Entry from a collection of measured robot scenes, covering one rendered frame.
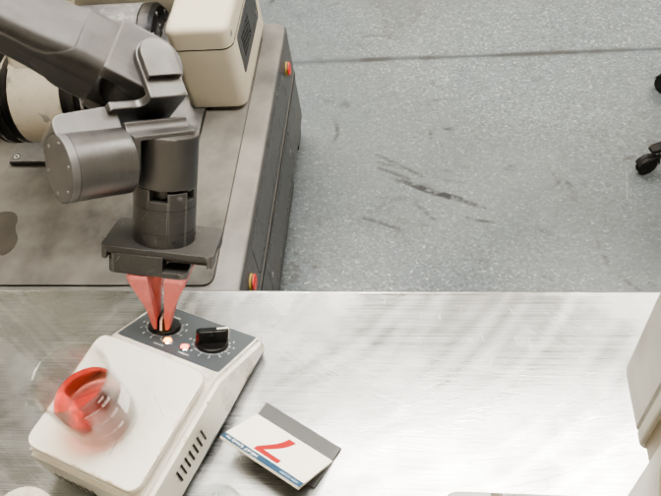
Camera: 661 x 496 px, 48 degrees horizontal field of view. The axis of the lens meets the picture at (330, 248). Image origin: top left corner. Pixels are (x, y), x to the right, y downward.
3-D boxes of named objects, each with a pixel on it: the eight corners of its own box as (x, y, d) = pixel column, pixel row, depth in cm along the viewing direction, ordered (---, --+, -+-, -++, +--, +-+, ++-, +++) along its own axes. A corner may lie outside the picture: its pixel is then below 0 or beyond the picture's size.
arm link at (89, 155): (169, 34, 65) (135, 85, 71) (36, 37, 57) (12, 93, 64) (215, 158, 63) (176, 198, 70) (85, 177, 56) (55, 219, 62)
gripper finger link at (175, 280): (183, 348, 70) (186, 261, 66) (108, 340, 70) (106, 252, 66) (197, 312, 77) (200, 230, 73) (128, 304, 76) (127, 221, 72)
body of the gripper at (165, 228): (211, 276, 67) (215, 201, 64) (99, 263, 67) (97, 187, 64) (222, 245, 73) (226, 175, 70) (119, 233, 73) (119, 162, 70)
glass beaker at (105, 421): (116, 373, 68) (82, 326, 61) (155, 419, 64) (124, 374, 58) (51, 425, 65) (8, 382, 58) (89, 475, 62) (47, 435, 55)
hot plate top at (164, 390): (104, 336, 71) (100, 331, 70) (210, 377, 67) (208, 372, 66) (26, 446, 65) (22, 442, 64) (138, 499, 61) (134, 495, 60)
